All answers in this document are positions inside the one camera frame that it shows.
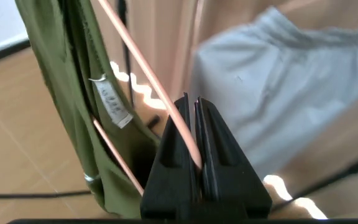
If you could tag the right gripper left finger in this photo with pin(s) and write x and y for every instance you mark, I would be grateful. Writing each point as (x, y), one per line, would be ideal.
(166, 186)

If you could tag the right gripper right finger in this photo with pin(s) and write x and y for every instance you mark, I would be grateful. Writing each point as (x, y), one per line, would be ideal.
(238, 186)

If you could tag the pale grey shorts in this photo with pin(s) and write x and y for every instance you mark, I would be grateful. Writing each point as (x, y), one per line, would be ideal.
(275, 93)

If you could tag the pink clothes hanger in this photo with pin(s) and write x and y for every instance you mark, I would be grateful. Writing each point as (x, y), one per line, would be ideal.
(149, 73)

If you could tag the green garment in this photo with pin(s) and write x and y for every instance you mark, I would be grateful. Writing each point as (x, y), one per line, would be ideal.
(57, 77)

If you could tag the black clothes rack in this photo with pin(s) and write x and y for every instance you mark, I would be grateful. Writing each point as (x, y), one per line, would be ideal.
(122, 12)

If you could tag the beige curtain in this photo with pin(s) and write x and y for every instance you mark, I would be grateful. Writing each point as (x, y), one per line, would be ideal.
(166, 31)

